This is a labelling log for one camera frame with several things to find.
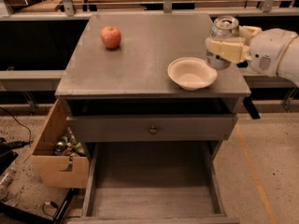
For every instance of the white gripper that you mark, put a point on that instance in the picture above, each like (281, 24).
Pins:
(268, 49)

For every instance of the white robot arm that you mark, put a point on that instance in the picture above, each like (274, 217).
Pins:
(273, 52)

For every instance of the closed grey top drawer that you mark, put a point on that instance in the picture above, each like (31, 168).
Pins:
(152, 128)

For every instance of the grey wooden drawer cabinet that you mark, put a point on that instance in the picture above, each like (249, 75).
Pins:
(132, 79)

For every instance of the open grey middle drawer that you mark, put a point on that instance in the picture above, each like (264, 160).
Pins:
(153, 183)

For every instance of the white paper bowl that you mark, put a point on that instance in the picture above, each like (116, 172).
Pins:
(191, 74)

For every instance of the red apple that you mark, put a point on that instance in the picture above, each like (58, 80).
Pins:
(111, 37)

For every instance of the cardboard box with items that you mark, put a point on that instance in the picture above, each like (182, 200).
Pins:
(55, 163)

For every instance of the black equipment on floor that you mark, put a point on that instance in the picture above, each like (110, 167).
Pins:
(7, 155)

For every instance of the metal shelf rail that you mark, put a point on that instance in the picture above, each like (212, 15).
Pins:
(37, 10)

